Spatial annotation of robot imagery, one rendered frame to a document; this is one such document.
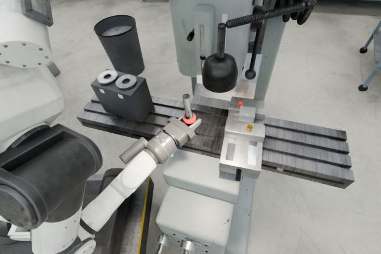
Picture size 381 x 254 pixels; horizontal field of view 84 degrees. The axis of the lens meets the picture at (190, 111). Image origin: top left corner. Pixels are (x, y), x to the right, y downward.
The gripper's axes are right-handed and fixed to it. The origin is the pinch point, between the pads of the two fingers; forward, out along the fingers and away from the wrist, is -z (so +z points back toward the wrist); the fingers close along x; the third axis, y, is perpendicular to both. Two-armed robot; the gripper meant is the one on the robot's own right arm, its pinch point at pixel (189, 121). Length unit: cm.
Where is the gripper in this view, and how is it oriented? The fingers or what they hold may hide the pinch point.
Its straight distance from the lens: 78.7
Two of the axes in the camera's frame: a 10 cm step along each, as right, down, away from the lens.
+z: -6.7, 5.9, -4.5
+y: 0.7, 6.5, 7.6
